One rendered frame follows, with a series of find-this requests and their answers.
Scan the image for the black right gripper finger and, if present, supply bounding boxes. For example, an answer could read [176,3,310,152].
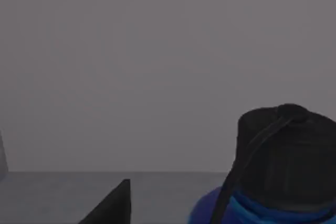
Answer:
[78,178,131,224]

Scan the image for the pale grey object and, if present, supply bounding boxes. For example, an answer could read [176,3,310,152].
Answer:
[0,130,9,182]

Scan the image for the blue bottle with black cap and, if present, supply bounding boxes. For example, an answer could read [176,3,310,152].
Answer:
[188,103,336,224]

